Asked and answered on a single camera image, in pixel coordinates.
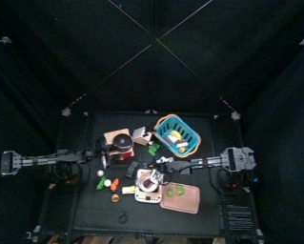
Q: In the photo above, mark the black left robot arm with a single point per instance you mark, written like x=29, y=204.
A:
x=43, y=159

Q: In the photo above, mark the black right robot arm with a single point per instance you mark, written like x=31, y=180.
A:
x=225, y=159

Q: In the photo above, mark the black toy pot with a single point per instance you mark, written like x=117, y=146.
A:
x=123, y=142

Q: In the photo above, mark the blue basket with orange rim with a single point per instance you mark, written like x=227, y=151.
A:
x=187, y=130

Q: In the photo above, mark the purple toy vegetable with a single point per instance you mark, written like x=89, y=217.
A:
x=148, y=183

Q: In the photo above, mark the white toy knife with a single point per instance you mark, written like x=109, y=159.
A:
x=104, y=161

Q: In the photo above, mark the green toy vegetable piece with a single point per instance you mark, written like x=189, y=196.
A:
x=152, y=148

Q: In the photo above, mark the green toy slice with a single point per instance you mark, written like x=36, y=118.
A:
x=180, y=189
x=169, y=192

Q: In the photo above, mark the small black rectangular block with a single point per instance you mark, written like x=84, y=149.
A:
x=132, y=169

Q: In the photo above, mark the white toy kitchen scale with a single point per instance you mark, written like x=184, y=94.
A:
x=145, y=194

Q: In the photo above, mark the white toy egg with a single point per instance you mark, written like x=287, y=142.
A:
x=100, y=173

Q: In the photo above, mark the white cube box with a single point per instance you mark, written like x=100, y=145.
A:
x=141, y=135

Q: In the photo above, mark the yellow toy cheese slice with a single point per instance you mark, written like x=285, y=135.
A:
x=128, y=190

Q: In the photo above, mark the red toy food piece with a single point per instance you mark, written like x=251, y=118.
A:
x=169, y=141

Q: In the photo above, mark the white toy food piece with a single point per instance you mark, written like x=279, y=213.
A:
x=181, y=145

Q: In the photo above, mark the white round toy piece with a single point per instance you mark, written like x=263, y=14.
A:
x=107, y=183

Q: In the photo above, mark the yellow toy banana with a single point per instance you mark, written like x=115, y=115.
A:
x=175, y=136

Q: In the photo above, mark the green toy cucumber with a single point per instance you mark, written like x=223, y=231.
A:
x=100, y=183

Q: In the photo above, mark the orange toy carrot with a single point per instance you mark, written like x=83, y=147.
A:
x=115, y=185

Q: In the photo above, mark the pink cutting board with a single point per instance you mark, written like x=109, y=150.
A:
x=185, y=200

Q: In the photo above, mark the brown toy mushroom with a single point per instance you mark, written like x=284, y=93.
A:
x=115, y=198

